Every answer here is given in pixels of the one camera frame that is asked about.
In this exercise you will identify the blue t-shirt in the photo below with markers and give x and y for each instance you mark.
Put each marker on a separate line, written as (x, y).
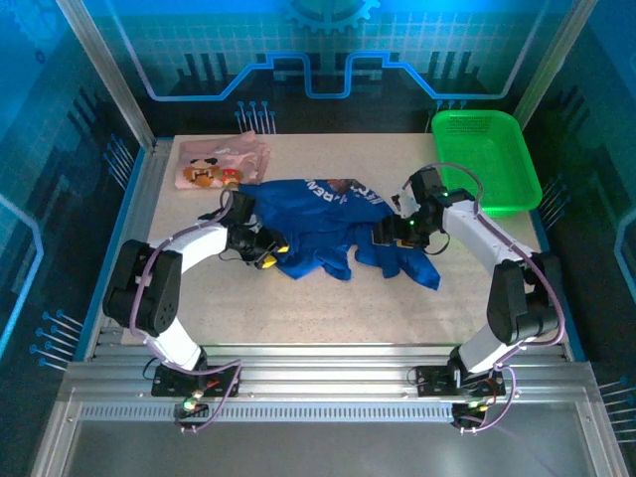
(318, 213)

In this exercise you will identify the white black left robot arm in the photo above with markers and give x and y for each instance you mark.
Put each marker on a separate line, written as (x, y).
(164, 258)

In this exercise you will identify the green plastic basket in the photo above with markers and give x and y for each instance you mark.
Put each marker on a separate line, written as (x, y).
(487, 159)

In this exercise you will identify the pink pixel-print t-shirt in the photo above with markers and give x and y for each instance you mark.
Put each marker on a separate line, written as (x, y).
(208, 154)

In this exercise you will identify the small LED circuit board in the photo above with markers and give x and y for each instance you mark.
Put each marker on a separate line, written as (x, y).
(189, 405)
(472, 407)

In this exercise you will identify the grey metal panel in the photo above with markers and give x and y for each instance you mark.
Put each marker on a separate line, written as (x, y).
(318, 447)

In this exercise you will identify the aluminium side rail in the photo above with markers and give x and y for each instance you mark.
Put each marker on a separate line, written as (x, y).
(129, 238)

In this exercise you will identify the aluminium frame rail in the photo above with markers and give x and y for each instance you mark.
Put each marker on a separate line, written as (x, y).
(323, 377)

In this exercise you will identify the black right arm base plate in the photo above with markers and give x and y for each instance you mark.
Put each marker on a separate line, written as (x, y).
(429, 382)

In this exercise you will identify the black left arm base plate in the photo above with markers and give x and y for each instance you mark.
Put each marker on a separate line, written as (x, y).
(169, 382)

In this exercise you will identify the aluminium frame post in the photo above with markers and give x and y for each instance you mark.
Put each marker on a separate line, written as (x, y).
(554, 64)
(107, 74)

